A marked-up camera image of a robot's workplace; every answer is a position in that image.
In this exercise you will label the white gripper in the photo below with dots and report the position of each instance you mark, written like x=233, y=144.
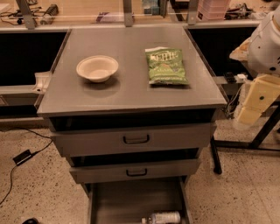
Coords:
x=264, y=51

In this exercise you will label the clear plastic water bottle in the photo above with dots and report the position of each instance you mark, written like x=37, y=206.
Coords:
x=162, y=218

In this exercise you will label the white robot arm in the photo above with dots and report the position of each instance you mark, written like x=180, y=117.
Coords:
x=261, y=52

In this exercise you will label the grey top drawer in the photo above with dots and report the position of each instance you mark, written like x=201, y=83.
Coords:
x=130, y=140

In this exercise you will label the grey drawer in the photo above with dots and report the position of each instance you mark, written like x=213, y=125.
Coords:
x=123, y=172
x=130, y=140
x=127, y=202

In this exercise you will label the grey drawer cabinet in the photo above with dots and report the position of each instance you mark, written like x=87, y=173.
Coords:
x=127, y=99

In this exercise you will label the grey middle drawer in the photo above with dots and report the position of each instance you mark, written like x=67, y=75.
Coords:
x=123, y=172

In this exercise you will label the grey bottom drawer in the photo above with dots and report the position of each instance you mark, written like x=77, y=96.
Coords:
x=127, y=202

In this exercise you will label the white power strip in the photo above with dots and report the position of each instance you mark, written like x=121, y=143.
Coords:
x=235, y=78

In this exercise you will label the green chip bag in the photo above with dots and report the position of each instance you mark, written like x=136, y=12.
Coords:
x=166, y=66

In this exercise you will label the pink storage bin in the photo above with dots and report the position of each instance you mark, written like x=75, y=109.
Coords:
x=212, y=9

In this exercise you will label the white paper bowl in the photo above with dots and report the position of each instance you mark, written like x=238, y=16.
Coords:
x=97, y=68

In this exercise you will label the black coiled tool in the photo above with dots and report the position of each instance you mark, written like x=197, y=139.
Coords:
x=50, y=14

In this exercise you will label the black power adapter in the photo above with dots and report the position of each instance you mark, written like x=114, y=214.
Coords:
x=22, y=157

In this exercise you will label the black shoe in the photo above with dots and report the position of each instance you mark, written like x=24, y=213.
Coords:
x=31, y=221

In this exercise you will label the white plastic bracket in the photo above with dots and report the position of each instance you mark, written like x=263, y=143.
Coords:
x=42, y=82

